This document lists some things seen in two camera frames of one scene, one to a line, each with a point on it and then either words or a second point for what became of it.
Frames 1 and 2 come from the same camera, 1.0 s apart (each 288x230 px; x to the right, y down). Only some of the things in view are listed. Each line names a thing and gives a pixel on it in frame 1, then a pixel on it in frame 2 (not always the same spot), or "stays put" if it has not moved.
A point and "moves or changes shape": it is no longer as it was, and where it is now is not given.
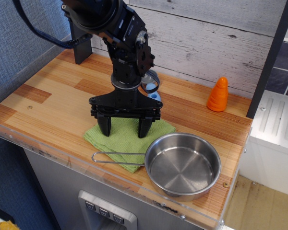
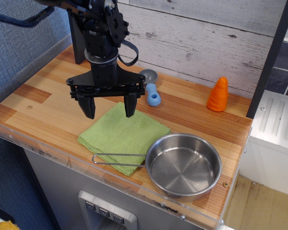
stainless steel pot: [183, 166] stays put
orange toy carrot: [217, 100] stays put
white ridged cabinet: [270, 156] stays put
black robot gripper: [125, 103] -> [106, 78]
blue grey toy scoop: [150, 84] stays put
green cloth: [124, 138] moves or changes shape
